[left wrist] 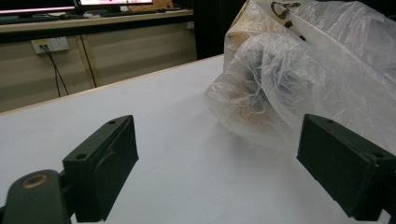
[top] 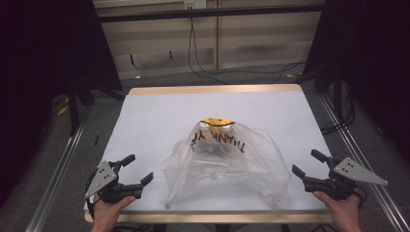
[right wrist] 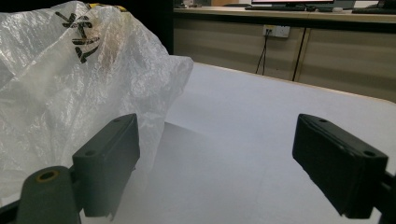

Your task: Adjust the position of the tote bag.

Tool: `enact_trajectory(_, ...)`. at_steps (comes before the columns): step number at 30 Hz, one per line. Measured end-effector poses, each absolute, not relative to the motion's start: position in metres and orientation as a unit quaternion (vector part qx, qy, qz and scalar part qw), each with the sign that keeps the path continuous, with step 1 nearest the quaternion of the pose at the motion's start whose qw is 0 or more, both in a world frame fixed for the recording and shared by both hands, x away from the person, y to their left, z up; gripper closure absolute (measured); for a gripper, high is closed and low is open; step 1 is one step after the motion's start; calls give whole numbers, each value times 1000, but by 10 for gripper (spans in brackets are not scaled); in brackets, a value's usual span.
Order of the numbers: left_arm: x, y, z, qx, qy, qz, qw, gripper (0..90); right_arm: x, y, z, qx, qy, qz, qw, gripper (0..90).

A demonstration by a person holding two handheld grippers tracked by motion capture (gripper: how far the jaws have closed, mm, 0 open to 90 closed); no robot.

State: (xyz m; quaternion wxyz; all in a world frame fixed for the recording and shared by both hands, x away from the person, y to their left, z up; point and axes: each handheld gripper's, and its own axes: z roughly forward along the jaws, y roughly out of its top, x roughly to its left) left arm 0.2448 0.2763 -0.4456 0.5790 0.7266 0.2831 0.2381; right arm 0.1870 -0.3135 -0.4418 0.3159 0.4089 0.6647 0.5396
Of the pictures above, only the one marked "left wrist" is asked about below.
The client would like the black power cable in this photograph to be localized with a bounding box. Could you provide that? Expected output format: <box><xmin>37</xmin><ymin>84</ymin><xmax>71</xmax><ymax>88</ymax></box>
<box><xmin>39</xmin><ymin>44</ymin><xmax>70</xmax><ymax>98</ymax></box>

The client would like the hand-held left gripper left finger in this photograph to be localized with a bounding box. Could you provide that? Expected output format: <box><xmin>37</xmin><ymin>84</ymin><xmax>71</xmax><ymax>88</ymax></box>
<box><xmin>62</xmin><ymin>114</ymin><xmax>140</xmax><ymax>223</ymax></box>

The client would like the translucent plastic bag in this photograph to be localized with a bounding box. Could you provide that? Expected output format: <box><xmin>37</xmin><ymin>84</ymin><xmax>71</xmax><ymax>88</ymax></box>
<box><xmin>204</xmin><ymin>0</ymin><xmax>396</xmax><ymax>157</ymax></box>

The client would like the wide computer monitor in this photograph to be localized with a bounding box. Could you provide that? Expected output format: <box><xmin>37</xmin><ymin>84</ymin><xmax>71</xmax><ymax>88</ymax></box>
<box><xmin>0</xmin><ymin>0</ymin><xmax>78</xmax><ymax>16</ymax></box>

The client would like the beige office desk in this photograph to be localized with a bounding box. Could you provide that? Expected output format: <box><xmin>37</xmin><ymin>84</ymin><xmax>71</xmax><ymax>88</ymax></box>
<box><xmin>0</xmin><ymin>8</ymin><xmax>198</xmax><ymax>113</ymax></box>

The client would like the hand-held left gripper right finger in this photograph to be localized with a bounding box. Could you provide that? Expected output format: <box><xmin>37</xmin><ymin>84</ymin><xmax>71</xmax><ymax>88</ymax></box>
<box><xmin>296</xmin><ymin>113</ymin><xmax>396</xmax><ymax>222</ymax></box>

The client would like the white wall power outlet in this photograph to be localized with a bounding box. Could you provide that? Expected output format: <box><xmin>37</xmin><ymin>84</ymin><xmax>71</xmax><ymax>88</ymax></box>
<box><xmin>30</xmin><ymin>36</ymin><xmax>70</xmax><ymax>55</ymax></box>

